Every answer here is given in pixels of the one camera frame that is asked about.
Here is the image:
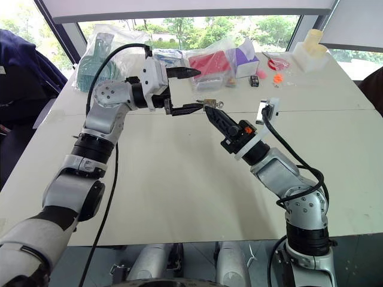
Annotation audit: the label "dark brown chair back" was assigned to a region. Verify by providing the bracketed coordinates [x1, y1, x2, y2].
[358, 66, 383, 118]

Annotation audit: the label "red scissors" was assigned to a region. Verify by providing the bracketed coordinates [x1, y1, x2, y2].
[261, 51, 291, 71]

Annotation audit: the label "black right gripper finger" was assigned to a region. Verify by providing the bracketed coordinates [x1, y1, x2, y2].
[205, 107, 240, 133]
[205, 108, 232, 141]

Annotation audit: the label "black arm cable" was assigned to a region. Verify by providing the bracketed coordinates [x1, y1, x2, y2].
[260, 106, 339, 287]
[78, 43, 153, 287]

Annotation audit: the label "green plastic dustpan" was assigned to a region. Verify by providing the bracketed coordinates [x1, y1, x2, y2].
[77, 32, 121, 92]

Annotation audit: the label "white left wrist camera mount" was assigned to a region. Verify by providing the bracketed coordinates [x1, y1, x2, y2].
[139, 56, 170, 97]

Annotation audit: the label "brass padlock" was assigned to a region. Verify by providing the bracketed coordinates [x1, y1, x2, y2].
[203, 98, 225, 109]

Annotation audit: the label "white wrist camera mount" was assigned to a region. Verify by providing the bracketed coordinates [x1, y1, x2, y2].
[139, 56, 170, 97]
[235, 97, 281, 161]

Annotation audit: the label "dark blue jacket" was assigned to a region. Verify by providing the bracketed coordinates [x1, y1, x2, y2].
[0, 28, 68, 128]

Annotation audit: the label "dark rounded robot torso rim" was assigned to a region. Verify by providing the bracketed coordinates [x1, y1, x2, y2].
[113, 277, 217, 287]

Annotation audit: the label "silver robot thigh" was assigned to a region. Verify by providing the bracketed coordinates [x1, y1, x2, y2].
[125, 243, 169, 282]
[215, 241, 251, 287]

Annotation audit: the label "clear bag with red pack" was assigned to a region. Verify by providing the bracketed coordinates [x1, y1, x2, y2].
[184, 36, 240, 92]

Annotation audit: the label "purple tissue box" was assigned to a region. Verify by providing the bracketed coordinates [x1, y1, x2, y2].
[234, 38, 260, 80]

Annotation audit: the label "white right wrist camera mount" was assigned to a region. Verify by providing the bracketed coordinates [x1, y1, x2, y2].
[235, 97, 281, 161]

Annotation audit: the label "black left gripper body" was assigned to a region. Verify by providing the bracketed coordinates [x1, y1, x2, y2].
[150, 89, 173, 112]

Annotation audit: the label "clear bag with blue packs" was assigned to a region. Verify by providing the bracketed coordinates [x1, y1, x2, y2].
[152, 48, 190, 72]

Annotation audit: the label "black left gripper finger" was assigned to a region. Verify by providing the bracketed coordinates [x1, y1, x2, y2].
[163, 99, 205, 117]
[166, 68, 202, 80]

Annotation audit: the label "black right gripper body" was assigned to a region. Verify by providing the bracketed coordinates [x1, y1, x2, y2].
[220, 119, 258, 155]

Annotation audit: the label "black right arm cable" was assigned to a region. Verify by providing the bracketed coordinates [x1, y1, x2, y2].
[260, 106, 339, 287]

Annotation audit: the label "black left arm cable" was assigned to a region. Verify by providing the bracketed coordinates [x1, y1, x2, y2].
[78, 43, 153, 287]

